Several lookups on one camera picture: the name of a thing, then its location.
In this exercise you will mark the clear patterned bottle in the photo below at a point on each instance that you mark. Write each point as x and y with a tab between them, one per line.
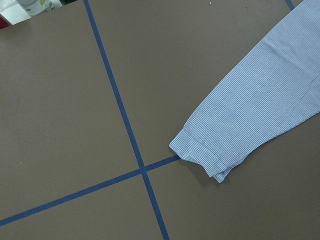
36	7

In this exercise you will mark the light blue striped shirt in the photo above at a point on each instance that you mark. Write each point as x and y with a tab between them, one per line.
273	89

